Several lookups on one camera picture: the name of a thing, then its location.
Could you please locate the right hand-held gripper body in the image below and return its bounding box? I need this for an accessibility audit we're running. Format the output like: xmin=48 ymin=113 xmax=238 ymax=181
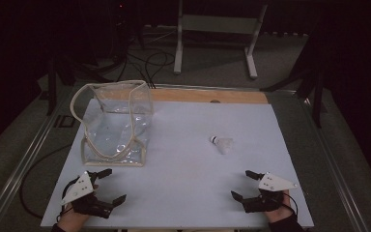
xmin=242 ymin=171 xmax=300 ymax=214

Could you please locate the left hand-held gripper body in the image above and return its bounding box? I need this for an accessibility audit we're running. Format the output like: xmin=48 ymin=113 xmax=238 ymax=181
xmin=60 ymin=170 xmax=114 ymax=220

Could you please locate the transparent bag with beige trim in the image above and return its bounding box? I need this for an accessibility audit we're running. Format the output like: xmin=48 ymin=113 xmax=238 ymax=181
xmin=71 ymin=79 xmax=155 ymax=168

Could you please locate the white plastic shuttlecock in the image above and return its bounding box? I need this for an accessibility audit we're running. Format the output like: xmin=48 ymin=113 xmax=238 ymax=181
xmin=210 ymin=134 xmax=235 ymax=156

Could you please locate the person's right hand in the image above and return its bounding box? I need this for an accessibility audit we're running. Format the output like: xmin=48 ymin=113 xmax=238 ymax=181
xmin=265 ymin=190 xmax=293 ymax=223

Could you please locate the person's left hand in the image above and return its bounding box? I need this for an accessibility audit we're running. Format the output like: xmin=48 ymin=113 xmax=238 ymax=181
xmin=57 ymin=205 xmax=90 ymax=232

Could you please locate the wooden board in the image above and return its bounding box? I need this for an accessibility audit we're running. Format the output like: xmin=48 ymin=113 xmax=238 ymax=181
xmin=149 ymin=88 xmax=270 ymax=105

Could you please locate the dark tripod stand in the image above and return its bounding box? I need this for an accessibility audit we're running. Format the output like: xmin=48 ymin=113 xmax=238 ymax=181
xmin=260 ymin=17 xmax=328 ymax=130

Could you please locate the white metal stand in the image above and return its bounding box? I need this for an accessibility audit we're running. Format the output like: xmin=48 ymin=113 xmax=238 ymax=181
xmin=172 ymin=0 xmax=269 ymax=80

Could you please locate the left hand-held gripper cable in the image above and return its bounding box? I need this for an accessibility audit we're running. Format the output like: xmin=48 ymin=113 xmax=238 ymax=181
xmin=56 ymin=176 xmax=79 ymax=224

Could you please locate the hand-held gripper cable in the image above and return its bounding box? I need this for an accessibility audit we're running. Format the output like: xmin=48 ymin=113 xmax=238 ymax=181
xmin=282 ymin=189 xmax=300 ymax=218
xmin=56 ymin=176 xmax=79 ymax=224

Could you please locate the right hand-held gripper cable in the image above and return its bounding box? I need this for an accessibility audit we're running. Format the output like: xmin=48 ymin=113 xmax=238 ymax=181
xmin=282 ymin=189 xmax=300 ymax=218

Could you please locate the black floor cable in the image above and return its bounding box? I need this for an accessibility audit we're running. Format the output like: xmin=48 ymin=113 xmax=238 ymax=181
xmin=19 ymin=143 xmax=73 ymax=220

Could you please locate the metal table rail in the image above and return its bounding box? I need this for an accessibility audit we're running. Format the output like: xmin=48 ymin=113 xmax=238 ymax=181
xmin=298 ymin=91 xmax=370 ymax=232
xmin=0 ymin=86 xmax=75 ymax=232

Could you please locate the bundle of black cables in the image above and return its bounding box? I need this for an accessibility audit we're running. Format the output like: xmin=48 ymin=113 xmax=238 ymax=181
xmin=117 ymin=49 xmax=177 ymax=90

